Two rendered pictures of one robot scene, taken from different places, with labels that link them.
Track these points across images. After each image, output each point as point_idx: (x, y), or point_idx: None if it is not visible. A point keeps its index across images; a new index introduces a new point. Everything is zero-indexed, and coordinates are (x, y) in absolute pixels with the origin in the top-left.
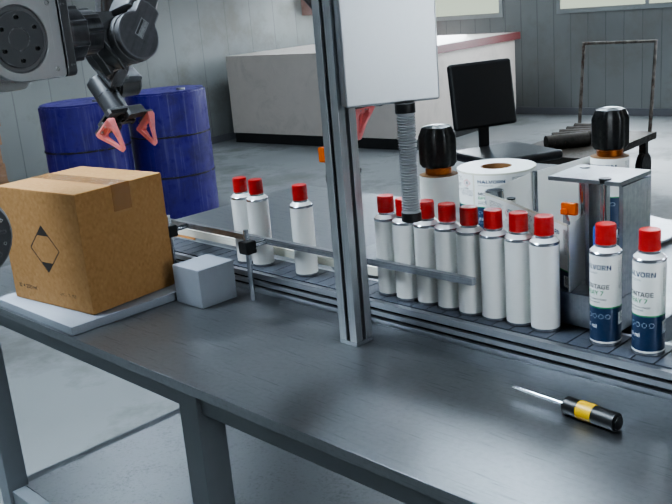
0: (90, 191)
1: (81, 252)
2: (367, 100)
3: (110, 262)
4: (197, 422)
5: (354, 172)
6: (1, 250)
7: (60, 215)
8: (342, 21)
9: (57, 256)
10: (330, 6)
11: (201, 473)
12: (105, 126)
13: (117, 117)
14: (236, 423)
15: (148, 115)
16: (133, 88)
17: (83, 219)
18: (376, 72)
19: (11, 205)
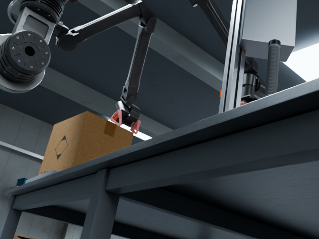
0: (96, 115)
1: (78, 140)
2: (253, 37)
3: (90, 155)
4: (99, 194)
5: (239, 81)
6: (39, 65)
7: (76, 124)
8: (246, 2)
9: (65, 148)
10: (241, 4)
11: (87, 236)
12: (116, 113)
13: (123, 117)
14: (124, 181)
15: (137, 121)
16: (135, 114)
17: (86, 124)
18: (260, 26)
19: (56, 130)
